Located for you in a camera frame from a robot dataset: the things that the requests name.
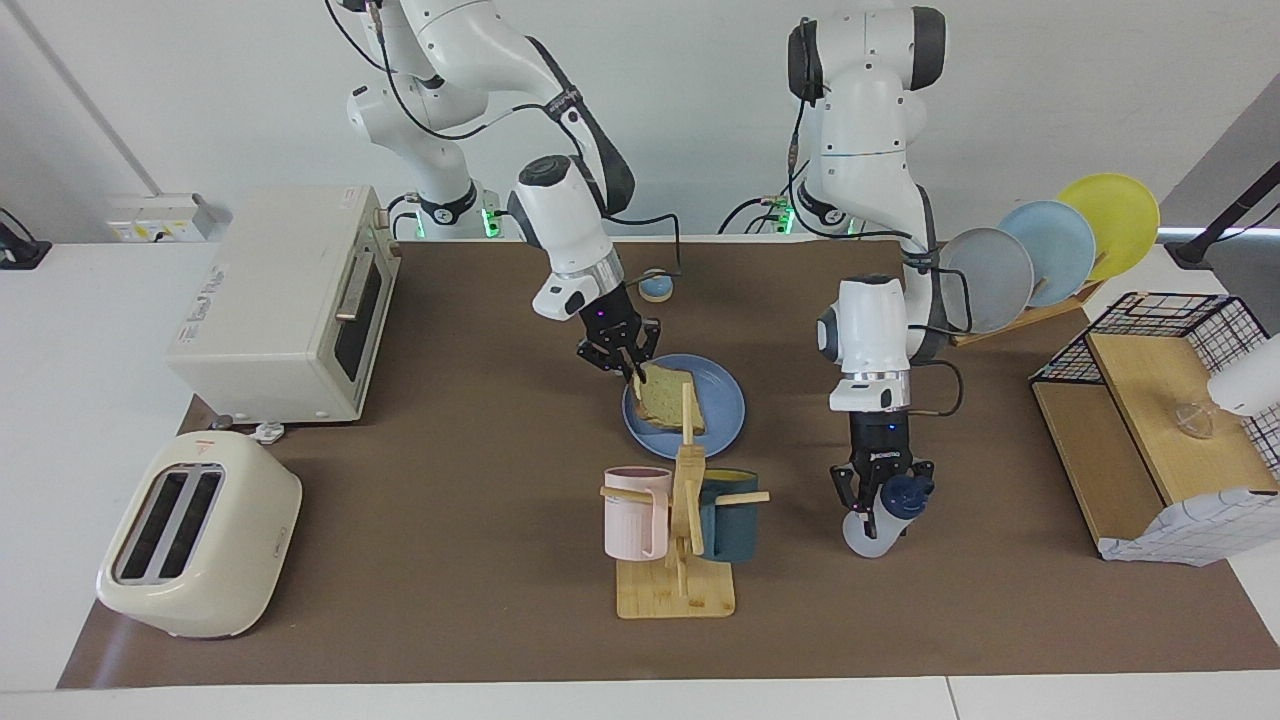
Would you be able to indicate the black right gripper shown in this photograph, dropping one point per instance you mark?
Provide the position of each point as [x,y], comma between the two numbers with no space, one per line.
[612,320]

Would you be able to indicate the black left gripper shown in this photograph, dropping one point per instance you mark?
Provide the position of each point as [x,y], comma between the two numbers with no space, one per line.
[880,440]

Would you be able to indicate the translucent bottle navy cap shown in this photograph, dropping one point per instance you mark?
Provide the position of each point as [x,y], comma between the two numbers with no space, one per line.
[870,540]

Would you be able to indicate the toasted bread slice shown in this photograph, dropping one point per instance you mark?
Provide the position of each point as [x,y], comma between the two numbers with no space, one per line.
[665,400]

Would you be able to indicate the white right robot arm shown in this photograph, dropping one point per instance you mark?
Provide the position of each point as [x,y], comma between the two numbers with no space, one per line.
[560,220]

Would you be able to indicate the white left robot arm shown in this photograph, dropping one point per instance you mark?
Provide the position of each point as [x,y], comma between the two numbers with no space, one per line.
[870,330]

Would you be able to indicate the wooden plate rack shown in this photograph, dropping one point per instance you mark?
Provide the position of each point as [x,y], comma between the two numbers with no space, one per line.
[1010,325]

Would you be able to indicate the grey round plate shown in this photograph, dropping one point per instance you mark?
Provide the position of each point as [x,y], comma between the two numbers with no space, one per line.
[990,280]

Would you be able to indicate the light blue round plate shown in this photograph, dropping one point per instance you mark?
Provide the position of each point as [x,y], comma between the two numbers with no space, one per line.
[1060,240]

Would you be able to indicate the yellow round plate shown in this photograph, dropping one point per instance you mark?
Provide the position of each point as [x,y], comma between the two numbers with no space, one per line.
[1120,215]

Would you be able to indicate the dark teal mug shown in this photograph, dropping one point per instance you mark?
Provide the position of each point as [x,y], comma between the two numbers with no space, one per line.
[735,525]

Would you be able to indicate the pink ribbed mug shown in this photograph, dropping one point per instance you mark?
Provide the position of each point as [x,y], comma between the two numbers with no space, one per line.
[630,520]

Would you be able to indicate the wooden mug tree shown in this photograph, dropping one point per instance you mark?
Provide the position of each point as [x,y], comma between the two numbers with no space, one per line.
[675,595]

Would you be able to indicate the brown table mat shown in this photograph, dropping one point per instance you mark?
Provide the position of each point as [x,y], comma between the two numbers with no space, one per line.
[480,560]

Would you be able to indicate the wooden shelf box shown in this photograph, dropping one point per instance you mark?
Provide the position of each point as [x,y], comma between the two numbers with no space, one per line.
[1150,400]

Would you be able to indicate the clear glass cup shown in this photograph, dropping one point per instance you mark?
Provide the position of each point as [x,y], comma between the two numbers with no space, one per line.
[1195,420]

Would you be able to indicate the white toaster oven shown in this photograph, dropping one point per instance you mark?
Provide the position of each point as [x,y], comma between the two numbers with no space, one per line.
[270,330]

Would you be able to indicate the white cylindrical object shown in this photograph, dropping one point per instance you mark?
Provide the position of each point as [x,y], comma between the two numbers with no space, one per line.
[1250,385]

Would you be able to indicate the black angled stand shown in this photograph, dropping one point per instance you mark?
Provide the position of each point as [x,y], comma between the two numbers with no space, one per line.
[1215,230]

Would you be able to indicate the cream two-slot toaster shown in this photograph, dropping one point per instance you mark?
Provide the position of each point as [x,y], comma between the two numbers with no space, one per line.
[240,560]

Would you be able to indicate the black desk clamp base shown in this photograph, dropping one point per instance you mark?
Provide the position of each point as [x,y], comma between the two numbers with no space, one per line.
[20,250]

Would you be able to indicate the white wall power strip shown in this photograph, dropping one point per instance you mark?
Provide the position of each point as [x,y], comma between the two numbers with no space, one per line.
[160,215]

